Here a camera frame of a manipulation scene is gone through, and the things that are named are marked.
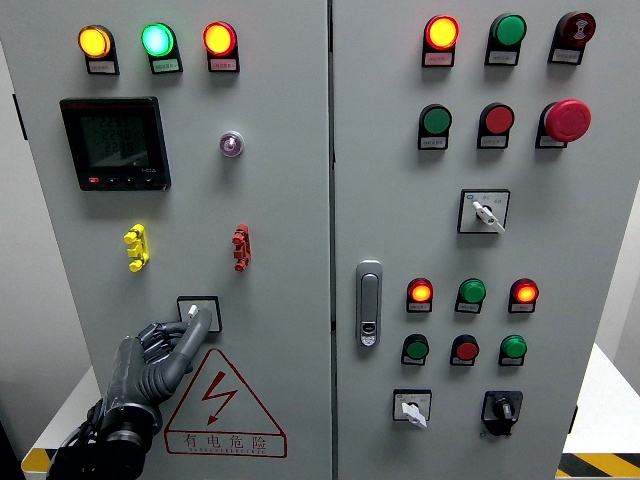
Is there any small red push button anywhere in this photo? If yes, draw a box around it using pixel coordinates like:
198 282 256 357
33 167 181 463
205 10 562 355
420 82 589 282
451 334 481 362

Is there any large red stop button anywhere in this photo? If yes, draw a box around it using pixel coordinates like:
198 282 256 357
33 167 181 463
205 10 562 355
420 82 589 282
541 98 593 144

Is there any white round lamp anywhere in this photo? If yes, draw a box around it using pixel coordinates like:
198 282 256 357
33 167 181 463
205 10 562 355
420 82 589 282
219 130 246 159

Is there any dark red round buzzer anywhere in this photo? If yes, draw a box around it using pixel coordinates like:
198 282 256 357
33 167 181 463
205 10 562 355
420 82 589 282
555 11 597 49

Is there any lit green round lamp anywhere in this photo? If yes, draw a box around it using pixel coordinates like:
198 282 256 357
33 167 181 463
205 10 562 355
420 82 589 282
140 22 176 58

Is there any small lit red lamp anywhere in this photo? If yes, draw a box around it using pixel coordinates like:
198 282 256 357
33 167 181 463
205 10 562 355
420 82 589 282
509 278 540 305
406 278 435 305

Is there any large green push button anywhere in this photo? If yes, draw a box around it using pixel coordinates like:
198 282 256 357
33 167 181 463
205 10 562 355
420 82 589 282
418 103 454 136

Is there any silver door lock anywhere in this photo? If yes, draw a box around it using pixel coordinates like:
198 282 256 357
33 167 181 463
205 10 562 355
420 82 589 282
355 259 384 349

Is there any black yellow striped tape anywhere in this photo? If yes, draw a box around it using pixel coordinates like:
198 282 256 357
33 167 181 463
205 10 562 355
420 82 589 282
21 448 64 475
555 452 640 479

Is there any small red handle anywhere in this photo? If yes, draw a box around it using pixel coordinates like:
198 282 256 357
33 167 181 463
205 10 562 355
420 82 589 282
231 223 253 273

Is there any plain white-handle turn switch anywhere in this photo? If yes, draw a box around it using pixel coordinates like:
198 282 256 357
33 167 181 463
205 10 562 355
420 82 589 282
176 295 223 335

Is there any grey cabinet door with lock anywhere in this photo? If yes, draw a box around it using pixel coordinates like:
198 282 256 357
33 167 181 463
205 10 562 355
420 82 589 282
332 0 640 480

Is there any white platform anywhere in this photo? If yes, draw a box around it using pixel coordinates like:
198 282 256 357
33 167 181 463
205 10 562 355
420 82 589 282
29 366 111 451
562 343 640 455

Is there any black-handle turn switch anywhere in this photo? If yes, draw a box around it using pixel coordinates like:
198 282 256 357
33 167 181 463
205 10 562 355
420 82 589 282
480 390 524 438

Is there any small green push button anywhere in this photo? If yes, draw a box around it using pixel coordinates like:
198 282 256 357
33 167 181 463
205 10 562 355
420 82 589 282
402 334 430 361

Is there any small green lamp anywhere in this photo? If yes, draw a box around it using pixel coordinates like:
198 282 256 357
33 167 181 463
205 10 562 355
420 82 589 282
500 334 529 361
457 278 488 305

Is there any large white-handle turn switch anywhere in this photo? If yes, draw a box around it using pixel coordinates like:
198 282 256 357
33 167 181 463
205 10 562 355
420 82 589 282
457 188 512 236

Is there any small white-handle turn switch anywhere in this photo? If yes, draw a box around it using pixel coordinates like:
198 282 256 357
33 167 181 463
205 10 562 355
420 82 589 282
392 389 433 430

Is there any black display meter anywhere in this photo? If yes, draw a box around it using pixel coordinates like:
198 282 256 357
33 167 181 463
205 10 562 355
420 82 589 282
59 96 172 192

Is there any red warning triangle sticker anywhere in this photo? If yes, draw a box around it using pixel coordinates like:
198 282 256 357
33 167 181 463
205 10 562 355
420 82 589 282
164 348 289 459

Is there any yellow round lamp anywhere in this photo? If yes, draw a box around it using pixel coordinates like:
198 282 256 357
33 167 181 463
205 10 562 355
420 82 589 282
77 24 114 59

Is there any large red push button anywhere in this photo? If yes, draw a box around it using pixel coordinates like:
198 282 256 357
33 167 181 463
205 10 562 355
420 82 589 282
479 102 516 136

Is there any large lit red lamp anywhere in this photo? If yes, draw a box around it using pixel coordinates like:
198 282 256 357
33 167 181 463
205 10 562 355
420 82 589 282
202 21 239 57
424 15 461 52

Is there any small yellow handle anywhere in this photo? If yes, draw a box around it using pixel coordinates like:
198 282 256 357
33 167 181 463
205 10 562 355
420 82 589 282
123 223 151 273

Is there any grey cabinet door with display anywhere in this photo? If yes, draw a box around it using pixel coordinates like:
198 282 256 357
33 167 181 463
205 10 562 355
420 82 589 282
0 0 333 480

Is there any large green round lamp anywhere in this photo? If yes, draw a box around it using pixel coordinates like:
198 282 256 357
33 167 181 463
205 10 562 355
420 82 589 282
489 13 528 49

